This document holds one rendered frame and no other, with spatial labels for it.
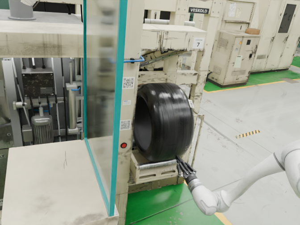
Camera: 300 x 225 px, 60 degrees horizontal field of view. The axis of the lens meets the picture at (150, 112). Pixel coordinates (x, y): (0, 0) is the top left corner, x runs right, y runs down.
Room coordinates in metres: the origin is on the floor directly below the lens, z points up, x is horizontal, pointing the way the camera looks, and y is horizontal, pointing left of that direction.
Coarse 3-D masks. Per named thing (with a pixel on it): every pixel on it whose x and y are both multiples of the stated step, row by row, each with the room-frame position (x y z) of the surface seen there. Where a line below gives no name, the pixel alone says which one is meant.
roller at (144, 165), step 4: (164, 160) 1.54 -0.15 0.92; (168, 160) 1.55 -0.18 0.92; (172, 160) 1.56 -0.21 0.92; (140, 164) 1.47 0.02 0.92; (144, 164) 1.47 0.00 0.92; (148, 164) 1.48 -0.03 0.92; (152, 164) 1.49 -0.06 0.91; (156, 164) 1.50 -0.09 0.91; (160, 164) 1.51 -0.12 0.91; (164, 164) 1.53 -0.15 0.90; (168, 164) 1.54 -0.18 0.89; (140, 168) 1.45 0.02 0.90; (144, 168) 1.46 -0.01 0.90; (148, 168) 1.48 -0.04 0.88
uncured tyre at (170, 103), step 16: (144, 96) 1.60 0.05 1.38; (160, 96) 1.53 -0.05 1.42; (176, 96) 1.57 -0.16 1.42; (144, 112) 1.90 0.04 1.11; (160, 112) 1.45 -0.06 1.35; (176, 112) 1.48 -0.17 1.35; (192, 112) 1.55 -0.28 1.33; (144, 128) 1.84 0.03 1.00; (160, 128) 1.40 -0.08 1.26; (176, 128) 1.43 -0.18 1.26; (192, 128) 1.48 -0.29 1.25; (144, 144) 1.72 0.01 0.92; (160, 144) 1.38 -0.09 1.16; (176, 144) 1.42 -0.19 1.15; (160, 160) 1.45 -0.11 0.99
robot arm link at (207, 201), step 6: (198, 186) 1.18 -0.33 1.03; (192, 192) 1.17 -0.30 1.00; (198, 192) 1.14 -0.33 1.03; (204, 192) 1.13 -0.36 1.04; (210, 192) 1.16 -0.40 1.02; (198, 198) 1.11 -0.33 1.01; (204, 198) 1.10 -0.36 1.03; (210, 198) 1.10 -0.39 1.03; (216, 198) 1.15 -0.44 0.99; (198, 204) 1.09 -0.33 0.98; (204, 204) 1.07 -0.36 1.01; (210, 204) 1.07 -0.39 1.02; (216, 204) 1.09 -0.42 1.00; (204, 210) 1.06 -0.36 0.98; (210, 210) 1.05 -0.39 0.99; (216, 210) 1.07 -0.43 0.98
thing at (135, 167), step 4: (132, 156) 1.51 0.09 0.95; (132, 160) 1.47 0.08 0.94; (136, 160) 1.47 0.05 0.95; (132, 164) 1.46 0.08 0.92; (136, 164) 1.43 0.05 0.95; (132, 168) 1.46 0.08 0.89; (136, 168) 1.40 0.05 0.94; (132, 172) 1.45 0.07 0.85; (136, 172) 1.40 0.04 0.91; (136, 176) 1.40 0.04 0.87
